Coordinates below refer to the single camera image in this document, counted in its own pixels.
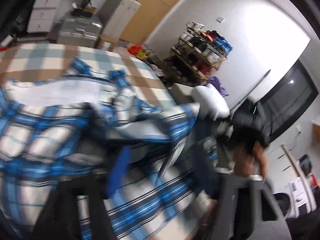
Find grey pole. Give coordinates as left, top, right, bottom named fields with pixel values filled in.
left=229, top=69, right=272, bottom=112

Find small cardboard box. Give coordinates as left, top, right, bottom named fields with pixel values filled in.
left=96, top=35, right=119, bottom=52

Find person's right hand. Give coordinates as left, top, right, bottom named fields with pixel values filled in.
left=232, top=127, right=269, bottom=180

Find wooden shoe rack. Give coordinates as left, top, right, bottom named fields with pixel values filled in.
left=164, top=21, right=233, bottom=85

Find wooden door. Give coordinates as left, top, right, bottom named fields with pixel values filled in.
left=120, top=0, right=203, bottom=45

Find beige suitcase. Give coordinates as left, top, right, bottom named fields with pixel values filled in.
left=99, top=0, right=141, bottom=39

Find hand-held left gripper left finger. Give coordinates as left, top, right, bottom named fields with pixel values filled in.
left=31, top=146, right=132, bottom=240

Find striped rug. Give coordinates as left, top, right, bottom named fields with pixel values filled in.
left=15, top=39, right=58, bottom=46

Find silver suitcase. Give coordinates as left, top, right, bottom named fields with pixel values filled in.
left=49, top=14, right=103, bottom=48

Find grey ottoman bench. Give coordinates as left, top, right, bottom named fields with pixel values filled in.
left=171, top=82, right=200, bottom=105

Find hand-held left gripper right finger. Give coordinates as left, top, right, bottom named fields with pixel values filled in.
left=195, top=125, right=293, bottom=240

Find white drawer desk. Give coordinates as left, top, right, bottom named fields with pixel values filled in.
left=26, top=0, right=67, bottom=33

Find purple cloth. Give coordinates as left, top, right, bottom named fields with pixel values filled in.
left=207, top=76, right=229, bottom=98

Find checked bed blanket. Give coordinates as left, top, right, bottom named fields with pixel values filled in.
left=0, top=42, right=175, bottom=110

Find blue plaid shirt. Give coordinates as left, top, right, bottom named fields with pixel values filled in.
left=0, top=56, right=225, bottom=240

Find colourful toys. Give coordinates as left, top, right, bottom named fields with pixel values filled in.
left=127, top=44, right=148, bottom=59

